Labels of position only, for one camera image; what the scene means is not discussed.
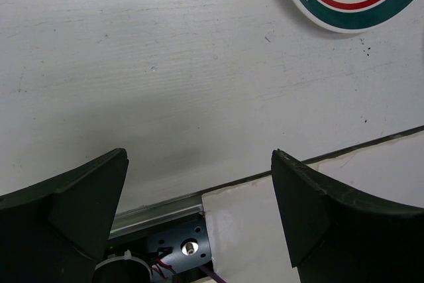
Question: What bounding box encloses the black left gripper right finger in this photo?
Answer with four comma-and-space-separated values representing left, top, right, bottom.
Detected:
271, 150, 423, 282

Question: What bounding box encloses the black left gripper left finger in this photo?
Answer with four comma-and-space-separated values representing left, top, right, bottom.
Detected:
1, 148, 129, 282

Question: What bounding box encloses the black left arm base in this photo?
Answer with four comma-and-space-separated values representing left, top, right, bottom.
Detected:
91, 213, 211, 282

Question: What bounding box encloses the aluminium table frame rail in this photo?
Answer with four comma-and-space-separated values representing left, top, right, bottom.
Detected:
109, 195, 203, 239

